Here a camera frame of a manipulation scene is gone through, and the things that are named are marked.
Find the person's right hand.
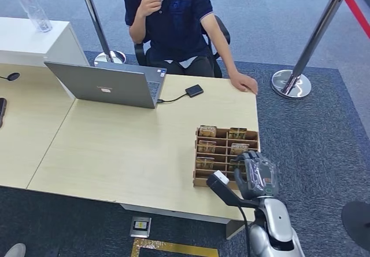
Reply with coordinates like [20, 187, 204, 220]
[137, 0, 162, 19]

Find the person's left hand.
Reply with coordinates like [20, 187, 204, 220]
[230, 71, 258, 96]

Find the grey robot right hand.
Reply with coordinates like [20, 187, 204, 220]
[234, 150, 280, 201]

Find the gold hotel card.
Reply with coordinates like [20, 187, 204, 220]
[197, 140, 217, 154]
[195, 157, 216, 171]
[228, 159, 246, 173]
[198, 125, 217, 138]
[230, 143, 250, 156]
[228, 127, 248, 140]

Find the person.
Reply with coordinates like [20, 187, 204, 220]
[122, 0, 258, 96]

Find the wooden card rack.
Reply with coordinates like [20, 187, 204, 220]
[193, 124, 260, 191]

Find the black office chair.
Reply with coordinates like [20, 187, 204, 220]
[133, 15, 231, 79]

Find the black external drive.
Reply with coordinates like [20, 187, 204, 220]
[185, 84, 204, 98]

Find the dark grey carpet mat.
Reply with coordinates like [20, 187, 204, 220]
[0, 50, 370, 257]

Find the grey laptop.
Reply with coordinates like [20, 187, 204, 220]
[44, 60, 167, 109]

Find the black round base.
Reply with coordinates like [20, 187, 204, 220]
[341, 200, 370, 253]

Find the clear plastic water bottle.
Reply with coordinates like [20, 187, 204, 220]
[10, 0, 54, 33]

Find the white cabinet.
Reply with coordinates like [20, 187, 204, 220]
[0, 16, 90, 67]

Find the metal floor socket box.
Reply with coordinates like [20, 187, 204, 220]
[129, 216, 151, 238]

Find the red barrier belt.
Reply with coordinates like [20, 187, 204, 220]
[343, 0, 370, 40]

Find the black oval desk device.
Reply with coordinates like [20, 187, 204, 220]
[0, 72, 21, 82]

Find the dark brown desk object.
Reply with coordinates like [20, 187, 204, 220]
[0, 97, 7, 129]

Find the grey shoe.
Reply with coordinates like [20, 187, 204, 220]
[2, 243, 26, 257]

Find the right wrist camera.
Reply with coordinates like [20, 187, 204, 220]
[206, 170, 259, 209]

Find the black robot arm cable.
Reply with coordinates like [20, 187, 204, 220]
[237, 205, 252, 257]

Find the chrome stanchion post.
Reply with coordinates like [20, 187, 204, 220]
[77, 0, 127, 65]
[271, 0, 354, 100]

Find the black drive cable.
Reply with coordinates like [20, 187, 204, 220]
[157, 92, 188, 104]

